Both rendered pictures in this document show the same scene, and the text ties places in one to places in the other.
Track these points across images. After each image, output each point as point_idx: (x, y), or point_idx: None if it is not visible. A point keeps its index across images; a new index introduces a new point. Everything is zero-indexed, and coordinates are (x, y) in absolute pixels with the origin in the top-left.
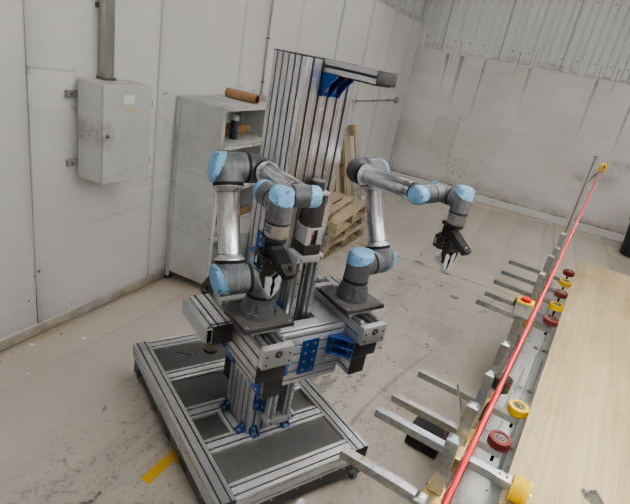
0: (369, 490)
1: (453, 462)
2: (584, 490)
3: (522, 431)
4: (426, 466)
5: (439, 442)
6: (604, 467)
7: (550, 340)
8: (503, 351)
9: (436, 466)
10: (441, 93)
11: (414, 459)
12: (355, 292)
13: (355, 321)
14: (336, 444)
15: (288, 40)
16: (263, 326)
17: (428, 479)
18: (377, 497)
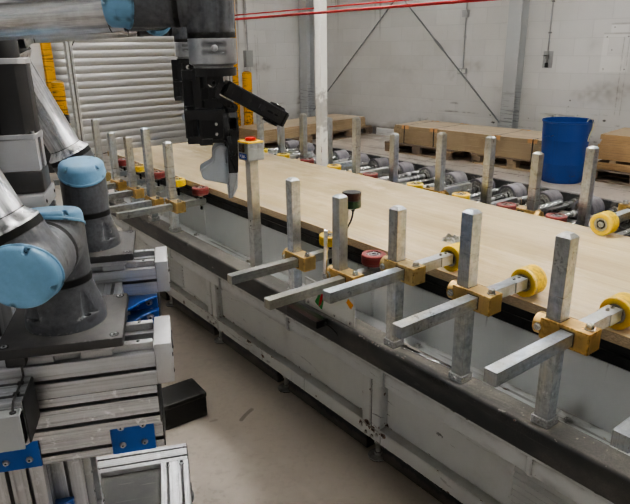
0: (216, 491)
1: (422, 273)
2: (446, 238)
3: (365, 244)
4: (211, 424)
5: (394, 271)
6: (417, 227)
7: (182, 226)
8: (296, 188)
9: (470, 254)
10: None
11: (196, 431)
12: (109, 227)
13: (137, 266)
14: (164, 474)
15: None
16: (119, 319)
17: (230, 430)
18: (230, 486)
